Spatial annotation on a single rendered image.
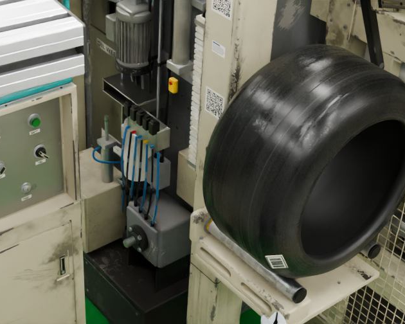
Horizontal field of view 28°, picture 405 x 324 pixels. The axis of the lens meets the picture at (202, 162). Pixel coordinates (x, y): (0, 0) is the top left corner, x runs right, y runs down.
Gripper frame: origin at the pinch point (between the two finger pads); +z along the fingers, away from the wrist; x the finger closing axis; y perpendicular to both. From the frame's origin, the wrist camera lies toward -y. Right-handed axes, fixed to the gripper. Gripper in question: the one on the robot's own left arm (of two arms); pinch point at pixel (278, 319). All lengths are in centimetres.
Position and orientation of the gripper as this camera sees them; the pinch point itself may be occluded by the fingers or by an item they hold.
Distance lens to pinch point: 185.2
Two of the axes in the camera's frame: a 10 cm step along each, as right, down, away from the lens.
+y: -3.1, -7.4, -6.0
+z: 1.8, -6.7, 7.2
